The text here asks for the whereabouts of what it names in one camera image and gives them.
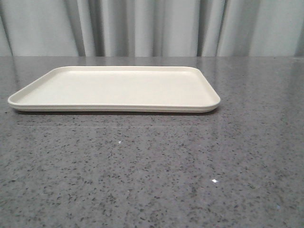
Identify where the cream rectangular plastic tray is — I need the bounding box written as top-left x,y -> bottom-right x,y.
8,66 -> 220,113

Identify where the grey pleated curtain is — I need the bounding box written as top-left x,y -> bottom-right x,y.
0,0 -> 304,57

